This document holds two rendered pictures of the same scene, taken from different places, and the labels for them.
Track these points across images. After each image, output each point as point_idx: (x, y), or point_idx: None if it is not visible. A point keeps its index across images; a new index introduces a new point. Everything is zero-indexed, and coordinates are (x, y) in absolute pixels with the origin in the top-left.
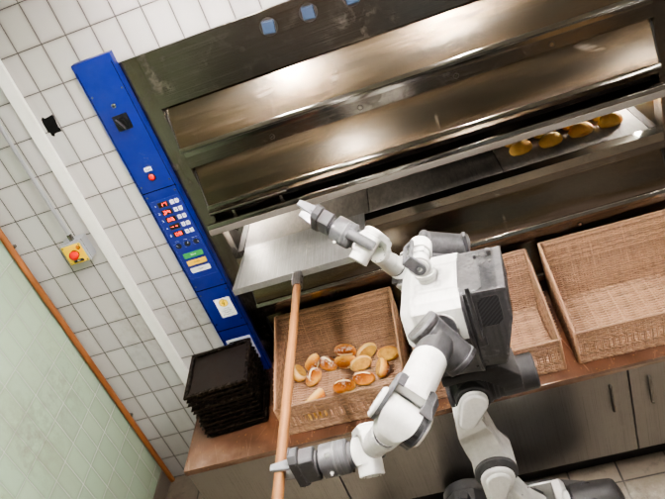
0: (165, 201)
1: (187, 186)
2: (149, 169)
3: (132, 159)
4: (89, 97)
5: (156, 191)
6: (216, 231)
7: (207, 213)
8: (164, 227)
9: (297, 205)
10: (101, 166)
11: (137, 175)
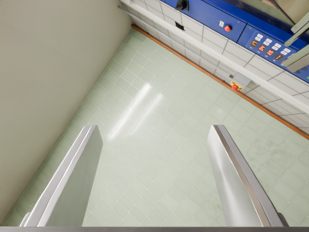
0: (253, 40)
1: (264, 15)
2: (222, 23)
3: (209, 23)
4: (164, 2)
5: (241, 36)
6: (294, 66)
7: (308, 30)
8: (271, 60)
9: (100, 146)
10: (209, 34)
11: (221, 31)
